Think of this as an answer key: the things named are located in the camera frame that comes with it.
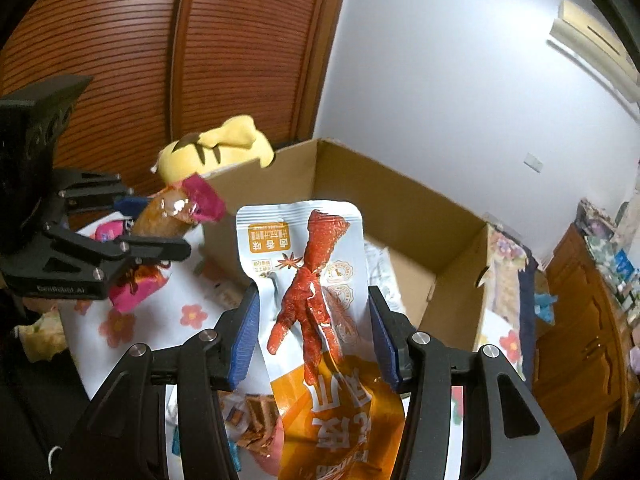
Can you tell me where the green patterned cloth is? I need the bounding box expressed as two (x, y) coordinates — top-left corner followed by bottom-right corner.
(590, 232), (626, 266)

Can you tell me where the brown cake snack packet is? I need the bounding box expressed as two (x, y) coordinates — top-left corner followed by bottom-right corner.
(220, 392), (285, 456)

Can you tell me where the pink sausage snack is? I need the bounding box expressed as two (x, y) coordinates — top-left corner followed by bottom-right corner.
(92, 219), (128, 243)
(107, 262), (173, 313)
(131, 172), (228, 238)

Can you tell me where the cardboard box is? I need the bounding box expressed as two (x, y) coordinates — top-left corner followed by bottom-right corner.
(200, 137), (493, 356)

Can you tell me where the wooden slatted wardrobe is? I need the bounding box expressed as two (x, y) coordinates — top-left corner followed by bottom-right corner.
(0, 0), (351, 241)

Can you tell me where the blue box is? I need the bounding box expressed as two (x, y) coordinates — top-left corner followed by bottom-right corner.
(612, 250), (636, 281)

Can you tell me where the orange chicken foot snack packet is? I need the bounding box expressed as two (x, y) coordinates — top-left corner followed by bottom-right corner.
(235, 199), (408, 480)

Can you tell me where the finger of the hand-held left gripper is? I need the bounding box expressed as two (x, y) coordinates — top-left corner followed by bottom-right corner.
(42, 220), (193, 281)
(55, 167), (151, 216)

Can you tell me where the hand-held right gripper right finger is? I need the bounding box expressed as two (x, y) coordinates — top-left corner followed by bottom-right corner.
(367, 285), (576, 480)

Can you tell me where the yellow plush toy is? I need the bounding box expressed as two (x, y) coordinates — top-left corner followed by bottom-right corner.
(151, 115), (276, 183)

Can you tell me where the floral quilt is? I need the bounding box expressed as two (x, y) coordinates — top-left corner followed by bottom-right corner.
(480, 222), (541, 381)

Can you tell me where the wall air conditioner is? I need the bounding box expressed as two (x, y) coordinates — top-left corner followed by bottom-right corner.
(547, 0), (640, 106)

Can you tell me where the wooden sideboard cabinet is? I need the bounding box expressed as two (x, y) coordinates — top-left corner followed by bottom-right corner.
(532, 222), (640, 471)

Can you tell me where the teal cloth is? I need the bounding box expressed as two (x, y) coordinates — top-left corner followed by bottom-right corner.
(534, 290), (558, 322)

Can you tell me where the white floral strawberry cloth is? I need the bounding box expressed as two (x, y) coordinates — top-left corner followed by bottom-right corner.
(60, 215), (481, 480)

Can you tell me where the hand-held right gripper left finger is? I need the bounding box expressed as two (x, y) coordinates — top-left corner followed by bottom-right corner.
(60, 285), (261, 480)

